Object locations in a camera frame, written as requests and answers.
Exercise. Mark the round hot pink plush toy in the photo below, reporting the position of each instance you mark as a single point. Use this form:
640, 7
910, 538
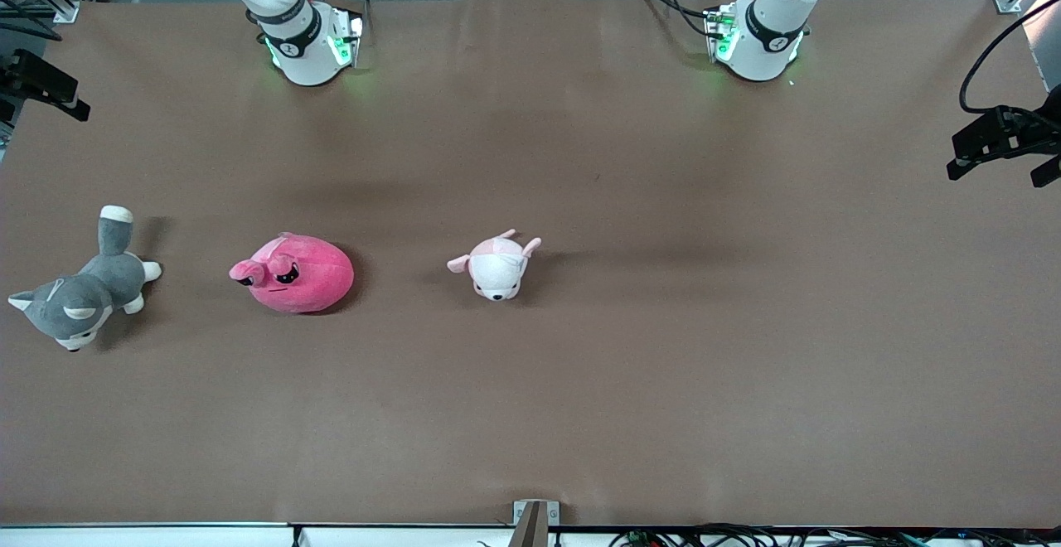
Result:
315, 282

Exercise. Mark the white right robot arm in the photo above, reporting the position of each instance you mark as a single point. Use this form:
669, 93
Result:
307, 58

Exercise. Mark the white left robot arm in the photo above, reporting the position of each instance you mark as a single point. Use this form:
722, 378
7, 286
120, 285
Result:
763, 50

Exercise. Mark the grey white husky plush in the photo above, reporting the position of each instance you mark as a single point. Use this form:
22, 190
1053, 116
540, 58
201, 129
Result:
83, 294

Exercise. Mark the light pink white puppy plush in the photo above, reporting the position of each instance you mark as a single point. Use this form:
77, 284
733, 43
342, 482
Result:
497, 269

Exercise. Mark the brown table cover sheet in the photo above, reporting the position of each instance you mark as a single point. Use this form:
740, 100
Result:
530, 414

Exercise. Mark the white table edge rail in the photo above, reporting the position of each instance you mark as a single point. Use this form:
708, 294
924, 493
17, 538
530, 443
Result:
166, 537

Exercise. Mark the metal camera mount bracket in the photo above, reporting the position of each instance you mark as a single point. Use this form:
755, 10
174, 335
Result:
535, 524

